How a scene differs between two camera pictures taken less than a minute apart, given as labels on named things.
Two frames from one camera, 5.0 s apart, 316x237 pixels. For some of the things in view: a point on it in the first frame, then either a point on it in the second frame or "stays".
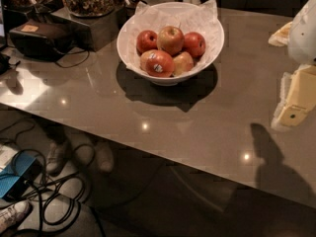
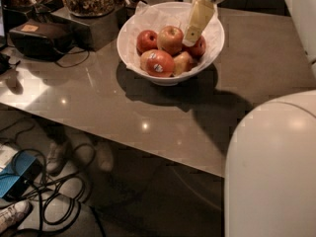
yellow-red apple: x=171 y=39 stays
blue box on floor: x=23 y=172 stays
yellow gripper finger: x=297 y=97 to x=202 y=10
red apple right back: x=195 y=43 stays
